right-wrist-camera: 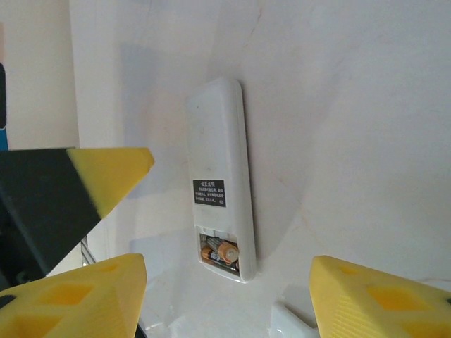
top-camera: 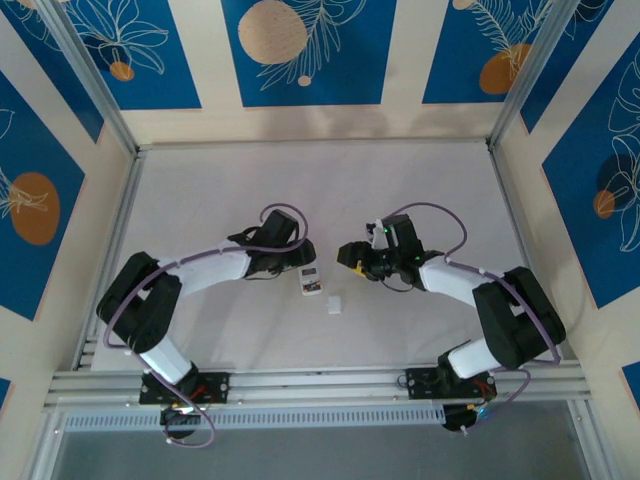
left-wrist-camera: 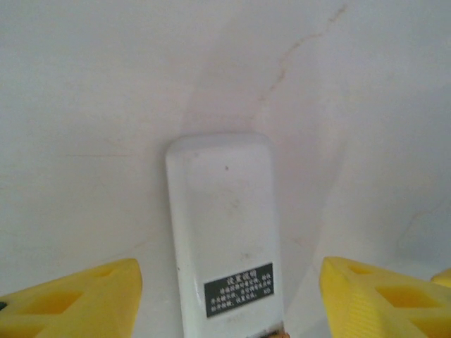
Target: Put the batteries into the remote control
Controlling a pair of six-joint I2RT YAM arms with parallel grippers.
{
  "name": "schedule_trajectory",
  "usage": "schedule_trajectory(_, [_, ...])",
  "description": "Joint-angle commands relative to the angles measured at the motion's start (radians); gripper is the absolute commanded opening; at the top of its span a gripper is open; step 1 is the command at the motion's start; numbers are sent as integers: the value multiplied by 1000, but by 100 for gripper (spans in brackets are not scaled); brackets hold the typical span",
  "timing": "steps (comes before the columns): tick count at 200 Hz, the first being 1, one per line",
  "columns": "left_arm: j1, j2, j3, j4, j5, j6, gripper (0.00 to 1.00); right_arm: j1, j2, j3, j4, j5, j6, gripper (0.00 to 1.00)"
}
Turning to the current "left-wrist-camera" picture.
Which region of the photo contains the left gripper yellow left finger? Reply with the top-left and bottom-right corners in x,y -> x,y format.
0,258 -> 143,338

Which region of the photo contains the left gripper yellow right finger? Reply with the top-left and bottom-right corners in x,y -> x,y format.
322,256 -> 451,338

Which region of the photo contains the white remote control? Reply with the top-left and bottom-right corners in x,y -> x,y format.
165,132 -> 285,338

